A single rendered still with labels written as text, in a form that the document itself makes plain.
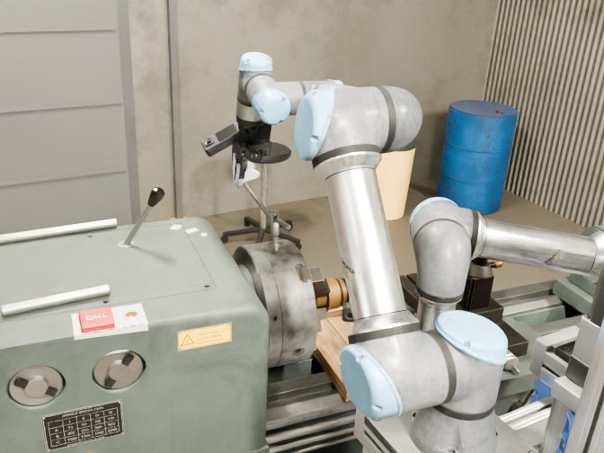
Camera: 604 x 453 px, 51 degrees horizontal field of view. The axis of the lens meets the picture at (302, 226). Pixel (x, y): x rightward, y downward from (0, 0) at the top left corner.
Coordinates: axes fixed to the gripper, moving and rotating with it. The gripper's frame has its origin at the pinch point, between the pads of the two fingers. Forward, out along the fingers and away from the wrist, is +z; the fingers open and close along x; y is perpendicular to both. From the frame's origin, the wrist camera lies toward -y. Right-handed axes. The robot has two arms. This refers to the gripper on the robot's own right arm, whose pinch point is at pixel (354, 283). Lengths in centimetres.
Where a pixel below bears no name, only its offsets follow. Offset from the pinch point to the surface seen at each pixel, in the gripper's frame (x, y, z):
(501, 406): -28, 33, -29
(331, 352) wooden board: -19.1, -7.1, -3.3
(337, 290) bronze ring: 3.0, -8.5, -6.6
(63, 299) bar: 19, -75, -18
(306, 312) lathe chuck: 6.0, -22.0, -18.0
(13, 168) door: -53, -92, 270
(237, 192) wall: -93, 57, 292
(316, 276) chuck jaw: 11.3, -17.0, -11.4
